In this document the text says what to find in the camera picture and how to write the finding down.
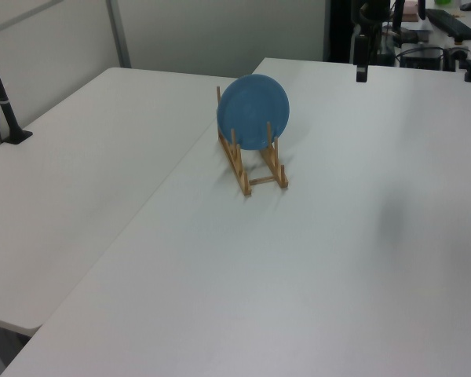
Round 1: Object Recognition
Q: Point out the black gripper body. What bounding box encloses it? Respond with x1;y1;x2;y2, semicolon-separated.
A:
355;34;370;68

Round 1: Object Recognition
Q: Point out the blue round plate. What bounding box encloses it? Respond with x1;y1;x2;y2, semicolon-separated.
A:
216;73;290;152

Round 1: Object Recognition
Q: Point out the wooden plate rack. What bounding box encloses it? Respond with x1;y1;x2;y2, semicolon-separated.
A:
214;86;290;197

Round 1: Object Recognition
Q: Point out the black computer box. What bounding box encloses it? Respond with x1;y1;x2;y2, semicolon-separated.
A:
399;46;445;71

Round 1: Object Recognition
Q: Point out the pink cardboard box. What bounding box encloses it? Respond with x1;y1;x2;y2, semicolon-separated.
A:
401;0;420;21

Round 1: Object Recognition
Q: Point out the black keyboard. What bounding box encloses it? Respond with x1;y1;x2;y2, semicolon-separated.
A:
425;7;471;40

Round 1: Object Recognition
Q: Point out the black pole with white band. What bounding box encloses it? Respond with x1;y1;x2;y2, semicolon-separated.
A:
0;31;35;146

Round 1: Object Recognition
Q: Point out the black upright post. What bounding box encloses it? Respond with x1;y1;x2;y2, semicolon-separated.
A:
391;0;406;33

